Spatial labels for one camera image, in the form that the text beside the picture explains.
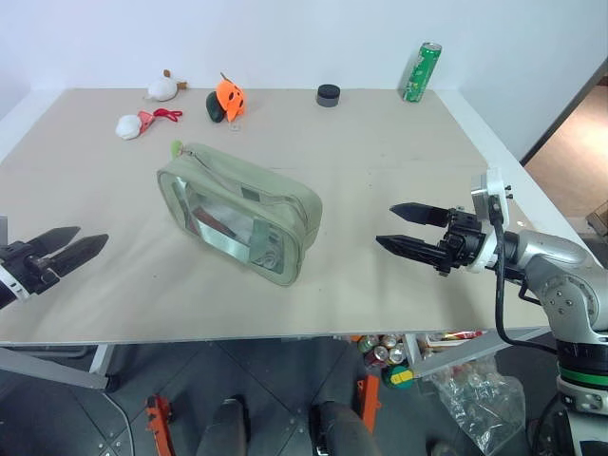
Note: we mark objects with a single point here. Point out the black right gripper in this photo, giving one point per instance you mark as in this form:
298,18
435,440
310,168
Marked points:
460,237

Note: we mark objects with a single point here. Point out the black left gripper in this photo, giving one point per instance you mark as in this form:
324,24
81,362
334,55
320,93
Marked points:
26,266

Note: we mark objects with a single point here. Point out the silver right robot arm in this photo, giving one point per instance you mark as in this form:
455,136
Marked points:
563,271

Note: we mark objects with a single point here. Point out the green zippered pouch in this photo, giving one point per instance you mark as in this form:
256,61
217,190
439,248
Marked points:
266,195

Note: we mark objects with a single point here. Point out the silver top drink can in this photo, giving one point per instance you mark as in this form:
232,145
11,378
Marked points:
381,354
396,356
388,340

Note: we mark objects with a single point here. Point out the red snack packets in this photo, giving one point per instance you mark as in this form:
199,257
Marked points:
451,339

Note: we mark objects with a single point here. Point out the red green drink can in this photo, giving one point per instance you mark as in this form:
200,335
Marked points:
366,343

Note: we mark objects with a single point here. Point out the black round puck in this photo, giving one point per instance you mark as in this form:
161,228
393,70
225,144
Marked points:
328,95

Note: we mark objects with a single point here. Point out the orange metal stand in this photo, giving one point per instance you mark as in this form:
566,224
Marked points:
159,423
368,401

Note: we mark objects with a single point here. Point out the white plush toy brown ears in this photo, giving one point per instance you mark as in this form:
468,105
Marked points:
161,89

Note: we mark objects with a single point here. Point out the clear plastic bag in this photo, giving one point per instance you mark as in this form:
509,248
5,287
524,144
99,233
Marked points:
480,404

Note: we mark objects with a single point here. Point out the dark rounded shape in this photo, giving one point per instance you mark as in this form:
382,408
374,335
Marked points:
342,432
223,427

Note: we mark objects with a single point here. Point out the orange plush toy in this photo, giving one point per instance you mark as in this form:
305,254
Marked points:
232,97

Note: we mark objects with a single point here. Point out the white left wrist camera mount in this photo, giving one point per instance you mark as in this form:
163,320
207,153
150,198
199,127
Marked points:
13,287

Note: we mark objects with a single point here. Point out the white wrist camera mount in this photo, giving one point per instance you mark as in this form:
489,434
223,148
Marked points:
491,199
13,287

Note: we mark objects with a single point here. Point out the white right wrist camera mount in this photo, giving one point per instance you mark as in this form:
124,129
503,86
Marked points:
491,199

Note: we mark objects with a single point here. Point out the grey table frame leg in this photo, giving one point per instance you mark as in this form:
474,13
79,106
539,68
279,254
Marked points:
52,370

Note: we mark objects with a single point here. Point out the white table frame leg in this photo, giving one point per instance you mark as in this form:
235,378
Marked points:
456,358

